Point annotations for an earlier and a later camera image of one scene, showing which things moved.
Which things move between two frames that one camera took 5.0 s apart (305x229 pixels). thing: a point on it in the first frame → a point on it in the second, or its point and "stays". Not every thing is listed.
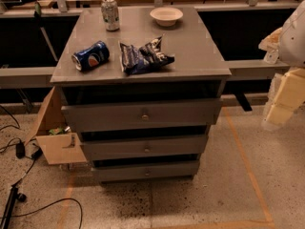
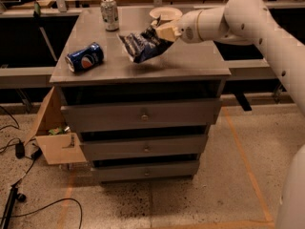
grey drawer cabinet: [144, 96] stays
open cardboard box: [52, 134] stays
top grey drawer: [144, 113] stays
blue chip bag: [144, 59] → [145, 45]
